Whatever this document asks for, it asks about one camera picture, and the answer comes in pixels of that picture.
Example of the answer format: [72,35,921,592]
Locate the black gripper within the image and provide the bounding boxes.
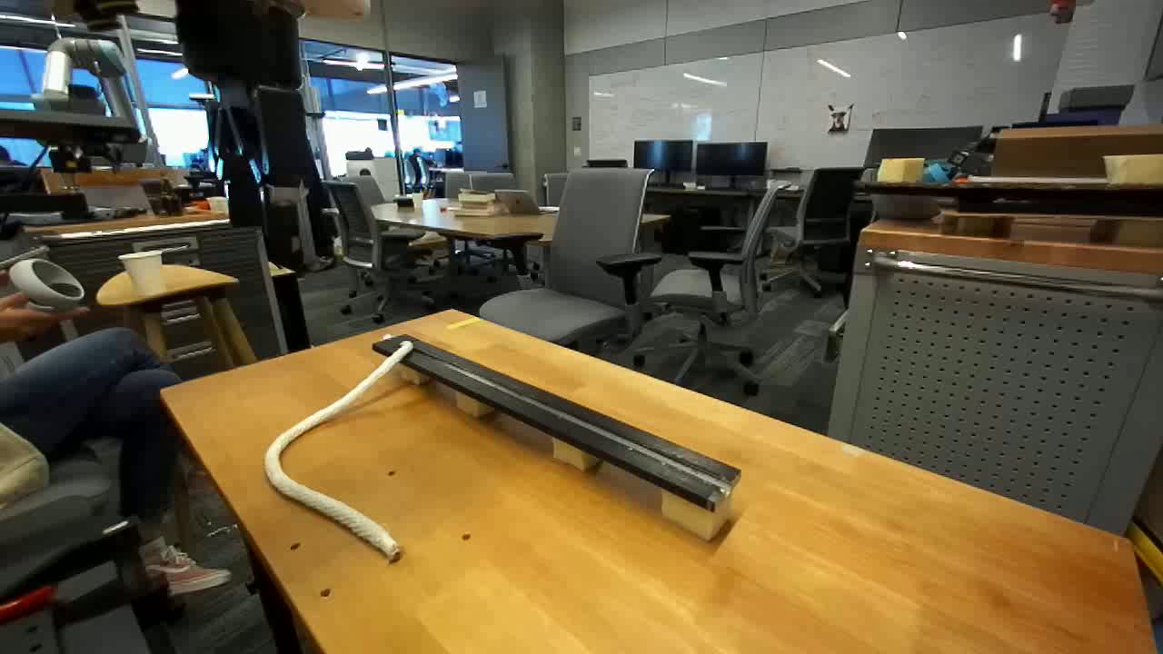
[173,0,304,87]

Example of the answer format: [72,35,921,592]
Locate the white VR controller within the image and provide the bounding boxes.
[7,255,92,310]

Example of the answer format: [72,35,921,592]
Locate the white braided rope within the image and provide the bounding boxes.
[261,336,417,565]

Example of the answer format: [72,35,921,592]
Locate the teal green object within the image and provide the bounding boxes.
[921,146,966,189]

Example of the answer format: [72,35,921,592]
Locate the operator's bare hand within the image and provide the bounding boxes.
[0,298,79,340]

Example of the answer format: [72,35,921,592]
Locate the white lamp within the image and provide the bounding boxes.
[36,40,75,106]

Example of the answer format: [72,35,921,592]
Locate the dark office chair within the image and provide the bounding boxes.
[322,176,420,324]

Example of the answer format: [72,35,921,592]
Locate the grey drawer unit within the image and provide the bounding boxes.
[21,213,288,367]

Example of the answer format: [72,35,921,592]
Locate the white paper cup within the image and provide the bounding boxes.
[115,248,167,295]

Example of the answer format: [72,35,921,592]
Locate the round wooden stool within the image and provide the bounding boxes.
[94,261,261,375]

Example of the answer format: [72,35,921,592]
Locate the stack of books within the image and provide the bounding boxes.
[450,189,506,222]

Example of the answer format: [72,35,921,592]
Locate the long wooden office table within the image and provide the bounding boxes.
[365,196,671,248]

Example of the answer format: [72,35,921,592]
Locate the person's jeans clad legs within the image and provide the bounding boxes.
[0,324,186,547]

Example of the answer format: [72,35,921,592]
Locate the grey mesh office chair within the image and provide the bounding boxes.
[476,164,663,356]
[645,176,793,367]

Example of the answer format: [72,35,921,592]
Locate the black computer monitor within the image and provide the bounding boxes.
[695,138,770,182]
[627,138,697,176]

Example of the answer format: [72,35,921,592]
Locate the beige cushion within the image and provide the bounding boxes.
[0,420,49,512]

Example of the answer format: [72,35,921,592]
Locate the grey padded chair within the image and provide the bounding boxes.
[0,449,155,654]

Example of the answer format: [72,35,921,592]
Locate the white sneaker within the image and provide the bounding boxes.
[133,539,231,602]

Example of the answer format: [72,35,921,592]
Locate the black office chair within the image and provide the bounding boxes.
[793,164,866,295]

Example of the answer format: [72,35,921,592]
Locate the large pale wooden block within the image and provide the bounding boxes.
[657,488,742,545]

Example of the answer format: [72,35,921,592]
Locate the yellow foam block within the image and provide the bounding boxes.
[1102,153,1163,189]
[872,155,925,189]

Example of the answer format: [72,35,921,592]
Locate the dark flat monitor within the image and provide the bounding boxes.
[866,124,989,175]

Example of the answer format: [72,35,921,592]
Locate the wooden support block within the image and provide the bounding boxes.
[937,205,1018,241]

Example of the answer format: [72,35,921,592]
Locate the wooden cabinet top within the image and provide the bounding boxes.
[862,218,1163,276]

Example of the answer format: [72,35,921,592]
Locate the grey perforated metal cabinet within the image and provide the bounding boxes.
[827,218,1163,539]

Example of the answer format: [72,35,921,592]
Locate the brown cardboard box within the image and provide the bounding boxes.
[989,124,1163,182]

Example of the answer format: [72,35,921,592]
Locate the yellow floor strip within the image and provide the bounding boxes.
[1125,524,1163,585]

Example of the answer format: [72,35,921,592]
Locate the long black grooved rail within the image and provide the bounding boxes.
[369,335,745,512]

